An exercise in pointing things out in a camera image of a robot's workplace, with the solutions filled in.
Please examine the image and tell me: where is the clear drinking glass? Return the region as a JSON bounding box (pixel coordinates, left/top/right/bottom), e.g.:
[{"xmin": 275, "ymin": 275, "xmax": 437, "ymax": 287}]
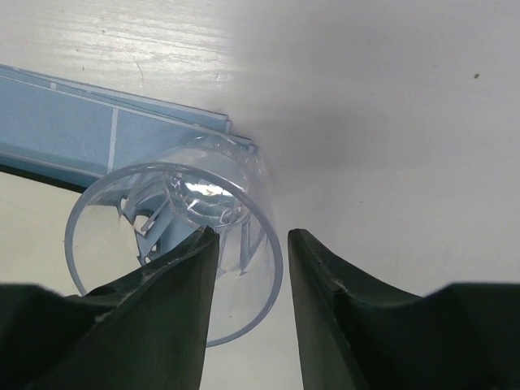
[{"xmin": 64, "ymin": 133, "xmax": 284, "ymax": 347}]

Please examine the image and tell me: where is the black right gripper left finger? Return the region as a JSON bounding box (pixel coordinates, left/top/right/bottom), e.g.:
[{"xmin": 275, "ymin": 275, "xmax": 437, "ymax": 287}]
[{"xmin": 1, "ymin": 227, "xmax": 219, "ymax": 389}]

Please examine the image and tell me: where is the square white plate dark rim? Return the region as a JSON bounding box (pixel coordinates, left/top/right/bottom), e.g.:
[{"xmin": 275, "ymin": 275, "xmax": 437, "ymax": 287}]
[{"xmin": 1, "ymin": 173, "xmax": 140, "ymax": 295}]

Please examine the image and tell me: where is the blue grid placemat cloth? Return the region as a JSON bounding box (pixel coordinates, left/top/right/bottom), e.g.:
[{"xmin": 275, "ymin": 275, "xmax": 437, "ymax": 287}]
[{"xmin": 0, "ymin": 63, "xmax": 259, "ymax": 261}]

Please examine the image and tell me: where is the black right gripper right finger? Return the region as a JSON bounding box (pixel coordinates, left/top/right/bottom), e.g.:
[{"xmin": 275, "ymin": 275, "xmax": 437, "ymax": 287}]
[{"xmin": 288, "ymin": 229, "xmax": 519, "ymax": 389}]

